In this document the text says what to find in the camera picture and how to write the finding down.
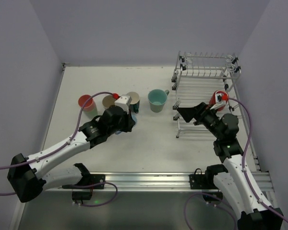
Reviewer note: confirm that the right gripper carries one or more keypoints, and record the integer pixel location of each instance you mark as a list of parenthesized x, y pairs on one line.
[(199, 114)]

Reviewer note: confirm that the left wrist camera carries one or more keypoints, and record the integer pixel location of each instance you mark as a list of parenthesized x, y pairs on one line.
[(124, 102)]

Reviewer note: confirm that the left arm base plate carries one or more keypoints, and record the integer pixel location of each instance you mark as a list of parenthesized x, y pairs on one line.
[(96, 183)]

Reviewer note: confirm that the beige tall cup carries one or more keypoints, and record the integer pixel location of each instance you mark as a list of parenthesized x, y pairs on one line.
[(108, 101)]

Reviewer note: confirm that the light blue mug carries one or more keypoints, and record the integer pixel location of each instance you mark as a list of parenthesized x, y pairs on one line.
[(134, 119)]

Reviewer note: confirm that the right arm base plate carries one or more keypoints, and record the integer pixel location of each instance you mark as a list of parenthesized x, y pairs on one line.
[(200, 181)]

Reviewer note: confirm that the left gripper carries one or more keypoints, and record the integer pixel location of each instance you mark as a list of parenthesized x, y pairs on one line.
[(130, 121)]

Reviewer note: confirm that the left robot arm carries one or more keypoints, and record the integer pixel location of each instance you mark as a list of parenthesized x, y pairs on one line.
[(30, 176)]

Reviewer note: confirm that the red mug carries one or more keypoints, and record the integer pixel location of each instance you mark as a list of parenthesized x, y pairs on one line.
[(222, 95)]

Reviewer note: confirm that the dark green mug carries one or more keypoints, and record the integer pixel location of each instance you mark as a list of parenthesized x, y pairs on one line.
[(135, 102)]

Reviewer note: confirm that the light green mug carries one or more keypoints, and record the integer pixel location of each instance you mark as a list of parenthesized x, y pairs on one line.
[(157, 98)]

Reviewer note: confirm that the aluminium mounting rail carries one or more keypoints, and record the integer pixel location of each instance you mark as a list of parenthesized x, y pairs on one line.
[(127, 181)]

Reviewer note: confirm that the pink cup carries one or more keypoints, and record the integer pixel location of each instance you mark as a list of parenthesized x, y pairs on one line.
[(87, 103)]

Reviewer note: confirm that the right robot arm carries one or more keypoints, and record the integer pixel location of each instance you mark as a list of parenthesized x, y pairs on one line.
[(233, 176)]

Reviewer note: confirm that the metal dish rack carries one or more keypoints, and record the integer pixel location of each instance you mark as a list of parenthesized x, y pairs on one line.
[(196, 77)]

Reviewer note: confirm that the green cup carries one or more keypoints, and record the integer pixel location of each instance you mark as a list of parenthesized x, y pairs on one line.
[(91, 112)]

